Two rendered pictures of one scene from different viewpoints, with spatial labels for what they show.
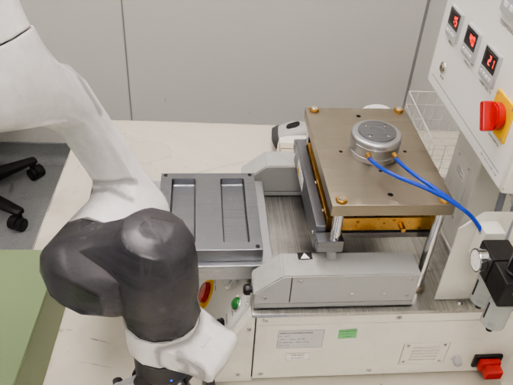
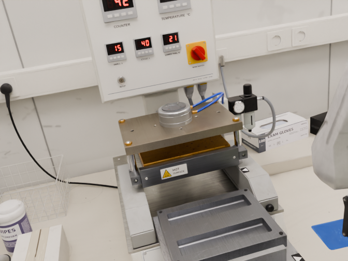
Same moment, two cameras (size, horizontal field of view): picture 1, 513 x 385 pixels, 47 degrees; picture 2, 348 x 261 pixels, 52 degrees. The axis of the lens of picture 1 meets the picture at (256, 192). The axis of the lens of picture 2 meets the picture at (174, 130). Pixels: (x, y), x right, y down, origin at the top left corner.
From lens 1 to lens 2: 107 cm
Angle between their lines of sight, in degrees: 79
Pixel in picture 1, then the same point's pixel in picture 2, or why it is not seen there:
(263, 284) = (272, 189)
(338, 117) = (136, 135)
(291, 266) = (257, 172)
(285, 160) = (137, 196)
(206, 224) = (236, 217)
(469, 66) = (148, 57)
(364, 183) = (213, 118)
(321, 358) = not seen: hidden behind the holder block
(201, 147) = not seen: outside the picture
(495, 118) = (202, 51)
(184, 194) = (194, 250)
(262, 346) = not seen: hidden behind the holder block
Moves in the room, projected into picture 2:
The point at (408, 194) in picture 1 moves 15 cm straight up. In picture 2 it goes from (215, 109) to (209, 49)
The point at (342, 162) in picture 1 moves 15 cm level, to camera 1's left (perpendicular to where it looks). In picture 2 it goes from (194, 126) to (206, 154)
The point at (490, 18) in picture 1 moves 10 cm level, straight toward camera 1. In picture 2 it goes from (151, 24) to (190, 19)
